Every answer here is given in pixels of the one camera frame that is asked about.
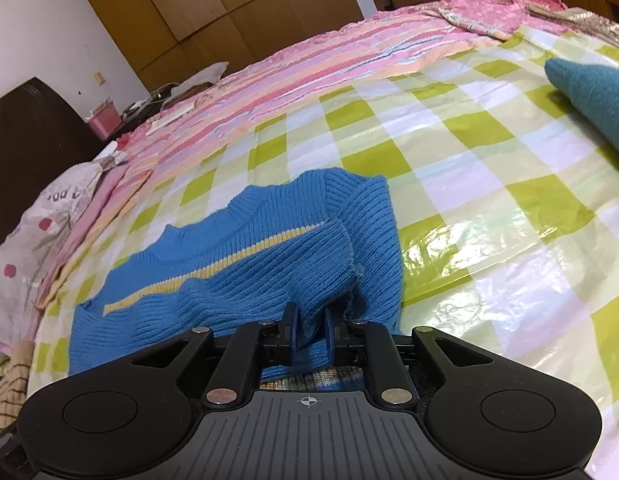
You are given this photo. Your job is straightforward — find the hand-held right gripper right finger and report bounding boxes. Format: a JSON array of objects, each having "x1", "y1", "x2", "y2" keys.
[{"x1": 323, "y1": 307, "x2": 493, "y2": 406}]

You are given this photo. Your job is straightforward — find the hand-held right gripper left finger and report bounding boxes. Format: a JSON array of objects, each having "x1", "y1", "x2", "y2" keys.
[{"x1": 130, "y1": 302, "x2": 301, "y2": 408}]

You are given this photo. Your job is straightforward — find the blue knit sweater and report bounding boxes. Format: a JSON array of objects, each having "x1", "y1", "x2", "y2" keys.
[{"x1": 67, "y1": 167, "x2": 405, "y2": 392}]

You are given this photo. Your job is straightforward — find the green checkered plastic sheet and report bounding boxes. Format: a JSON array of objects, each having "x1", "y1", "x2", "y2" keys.
[{"x1": 30, "y1": 24, "x2": 619, "y2": 480}]

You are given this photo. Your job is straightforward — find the white paper sheet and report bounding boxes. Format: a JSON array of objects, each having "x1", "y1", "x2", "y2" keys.
[{"x1": 146, "y1": 102, "x2": 198, "y2": 134}]

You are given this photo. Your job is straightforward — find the pink striped bed sheet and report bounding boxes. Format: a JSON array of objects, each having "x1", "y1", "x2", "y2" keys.
[{"x1": 34, "y1": 0, "x2": 505, "y2": 306}]

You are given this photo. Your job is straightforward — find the grey folded cloth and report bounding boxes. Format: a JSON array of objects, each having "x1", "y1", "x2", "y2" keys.
[{"x1": 168, "y1": 62, "x2": 231, "y2": 102}]

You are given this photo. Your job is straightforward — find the white pillow with pink dots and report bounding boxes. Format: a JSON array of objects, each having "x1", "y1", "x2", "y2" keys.
[{"x1": 0, "y1": 152, "x2": 131, "y2": 343}]

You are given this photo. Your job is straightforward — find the pink storage box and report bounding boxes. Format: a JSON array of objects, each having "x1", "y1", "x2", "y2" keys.
[{"x1": 87, "y1": 102, "x2": 123, "y2": 139}]

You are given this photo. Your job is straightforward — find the dark wooden headboard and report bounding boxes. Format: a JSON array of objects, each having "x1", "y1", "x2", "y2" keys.
[{"x1": 0, "y1": 77, "x2": 109, "y2": 256}]

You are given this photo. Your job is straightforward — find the wooden wardrobe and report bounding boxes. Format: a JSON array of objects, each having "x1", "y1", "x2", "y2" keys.
[{"x1": 64, "y1": 0, "x2": 376, "y2": 97}]

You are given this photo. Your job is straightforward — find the pink floral quilt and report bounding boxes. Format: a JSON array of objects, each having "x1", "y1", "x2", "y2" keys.
[{"x1": 422, "y1": 0, "x2": 619, "y2": 52}]

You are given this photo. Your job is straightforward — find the teal fleece cloth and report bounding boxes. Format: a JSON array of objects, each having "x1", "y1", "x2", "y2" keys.
[{"x1": 545, "y1": 56, "x2": 619, "y2": 162}]

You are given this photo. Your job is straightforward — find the black cables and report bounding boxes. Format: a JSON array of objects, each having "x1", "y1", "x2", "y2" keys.
[{"x1": 122, "y1": 85, "x2": 176, "y2": 122}]

